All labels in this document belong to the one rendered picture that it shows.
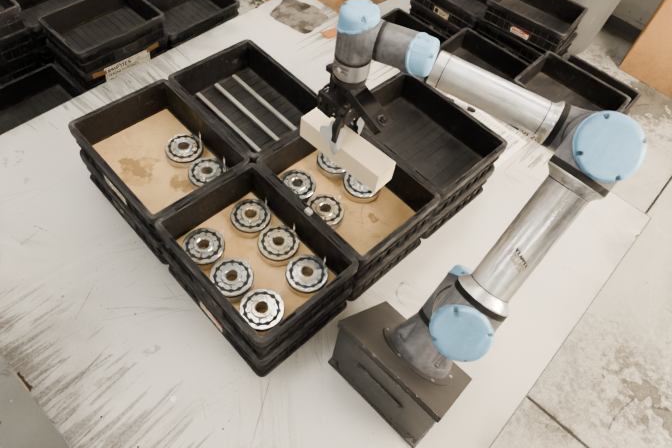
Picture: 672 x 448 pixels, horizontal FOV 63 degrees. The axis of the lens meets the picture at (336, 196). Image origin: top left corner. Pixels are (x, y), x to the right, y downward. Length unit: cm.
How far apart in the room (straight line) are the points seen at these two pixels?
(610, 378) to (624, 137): 160
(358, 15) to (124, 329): 94
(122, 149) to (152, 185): 16
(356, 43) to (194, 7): 191
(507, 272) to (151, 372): 85
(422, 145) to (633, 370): 135
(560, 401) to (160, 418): 152
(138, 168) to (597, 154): 113
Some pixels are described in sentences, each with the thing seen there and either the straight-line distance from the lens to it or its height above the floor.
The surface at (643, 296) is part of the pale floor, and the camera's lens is 277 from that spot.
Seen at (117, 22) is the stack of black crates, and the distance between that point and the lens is 266.
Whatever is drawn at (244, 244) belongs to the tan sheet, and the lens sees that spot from 141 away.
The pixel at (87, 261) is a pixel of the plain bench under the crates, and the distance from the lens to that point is 161.
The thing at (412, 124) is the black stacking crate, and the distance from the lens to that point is 173.
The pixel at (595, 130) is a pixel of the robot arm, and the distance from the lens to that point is 102.
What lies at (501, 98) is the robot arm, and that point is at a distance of 115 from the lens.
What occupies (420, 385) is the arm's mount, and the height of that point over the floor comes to 91.
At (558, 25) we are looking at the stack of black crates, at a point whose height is 50.
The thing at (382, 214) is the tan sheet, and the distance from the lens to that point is 149.
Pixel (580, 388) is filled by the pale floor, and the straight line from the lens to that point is 243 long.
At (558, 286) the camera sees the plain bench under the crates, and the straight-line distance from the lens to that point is 170.
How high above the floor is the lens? 203
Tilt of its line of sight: 53 degrees down
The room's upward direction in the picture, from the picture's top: 10 degrees clockwise
